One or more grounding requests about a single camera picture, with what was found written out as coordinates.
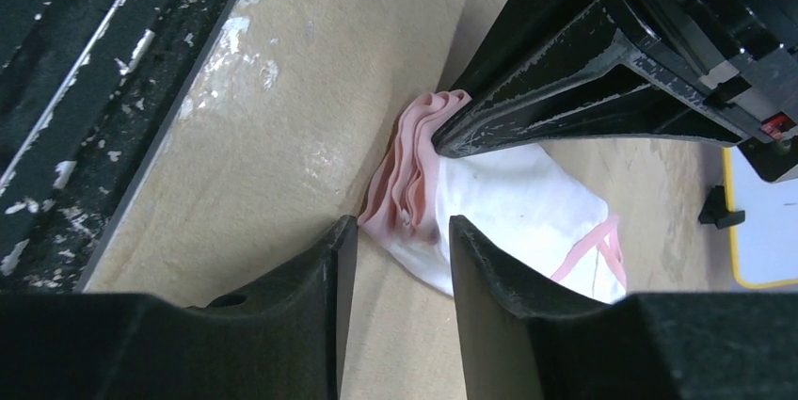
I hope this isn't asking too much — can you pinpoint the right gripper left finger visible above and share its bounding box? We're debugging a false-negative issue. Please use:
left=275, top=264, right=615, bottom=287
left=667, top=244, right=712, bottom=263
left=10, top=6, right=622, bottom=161
left=1, top=216, right=358, bottom=399

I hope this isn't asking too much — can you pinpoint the white underwear pink trim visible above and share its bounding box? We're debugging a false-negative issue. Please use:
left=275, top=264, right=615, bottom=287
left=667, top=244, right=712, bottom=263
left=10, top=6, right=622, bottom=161
left=359, top=90, right=627, bottom=303

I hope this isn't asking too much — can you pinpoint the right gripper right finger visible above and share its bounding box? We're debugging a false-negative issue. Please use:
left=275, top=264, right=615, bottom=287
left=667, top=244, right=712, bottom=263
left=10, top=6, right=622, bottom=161
left=450, top=216, right=797, bottom=399

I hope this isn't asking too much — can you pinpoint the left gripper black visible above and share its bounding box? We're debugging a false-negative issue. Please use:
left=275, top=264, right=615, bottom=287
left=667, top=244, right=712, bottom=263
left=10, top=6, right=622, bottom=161
left=433, top=0, right=797, bottom=184

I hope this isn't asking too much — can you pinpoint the white whiteboard yellow frame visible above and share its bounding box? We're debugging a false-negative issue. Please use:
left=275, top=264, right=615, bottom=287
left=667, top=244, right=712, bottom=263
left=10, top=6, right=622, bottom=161
left=698, top=148, right=797, bottom=293

